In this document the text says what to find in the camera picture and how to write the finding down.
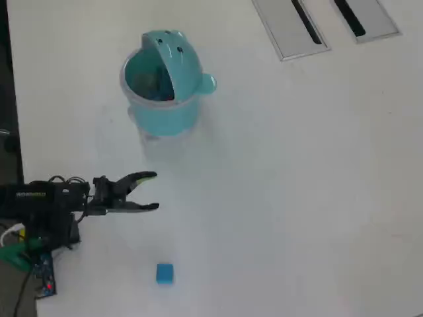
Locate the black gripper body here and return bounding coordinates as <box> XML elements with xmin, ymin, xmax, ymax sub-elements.
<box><xmin>86</xmin><ymin>190</ymin><xmax>116</xmax><ymax>216</ymax></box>

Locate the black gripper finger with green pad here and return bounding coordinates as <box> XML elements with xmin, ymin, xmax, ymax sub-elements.
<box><xmin>110</xmin><ymin>170</ymin><xmax>158</xmax><ymax>201</ymax></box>
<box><xmin>105</xmin><ymin>201</ymin><xmax>160</xmax><ymax>215</ymax></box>

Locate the blue block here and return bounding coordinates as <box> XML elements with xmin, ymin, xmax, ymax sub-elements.
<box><xmin>155</xmin><ymin>263</ymin><xmax>175</xmax><ymax>285</ymax></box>

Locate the teal whale bin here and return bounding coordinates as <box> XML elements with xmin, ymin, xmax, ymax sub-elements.
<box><xmin>119</xmin><ymin>29</ymin><xmax>218</xmax><ymax>138</ymax></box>

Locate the blue circuit board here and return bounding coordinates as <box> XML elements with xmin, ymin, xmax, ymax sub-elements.
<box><xmin>32</xmin><ymin>250</ymin><xmax>58</xmax><ymax>300</ymax></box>

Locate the green table clamp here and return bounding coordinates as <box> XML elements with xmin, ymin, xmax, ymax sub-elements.
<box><xmin>0</xmin><ymin>239</ymin><xmax>37</xmax><ymax>272</ymax></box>

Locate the white cable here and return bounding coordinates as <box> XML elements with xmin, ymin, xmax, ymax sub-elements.
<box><xmin>0</xmin><ymin>223</ymin><xmax>26</xmax><ymax>248</ymax></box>

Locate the black power cable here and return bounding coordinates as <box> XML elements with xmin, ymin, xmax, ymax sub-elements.
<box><xmin>11</xmin><ymin>264</ymin><xmax>36</xmax><ymax>317</ymax></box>

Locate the silver table cable cover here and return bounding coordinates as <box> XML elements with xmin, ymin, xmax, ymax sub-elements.
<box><xmin>330</xmin><ymin>0</ymin><xmax>403</xmax><ymax>45</ymax></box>
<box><xmin>251</xmin><ymin>0</ymin><xmax>332</xmax><ymax>63</ymax></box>

